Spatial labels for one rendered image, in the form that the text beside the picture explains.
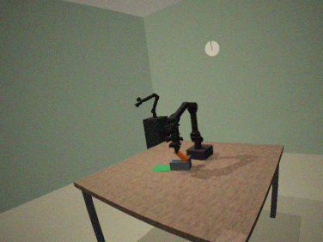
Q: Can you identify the orange block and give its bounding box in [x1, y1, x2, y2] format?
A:
[174, 151, 188, 161]

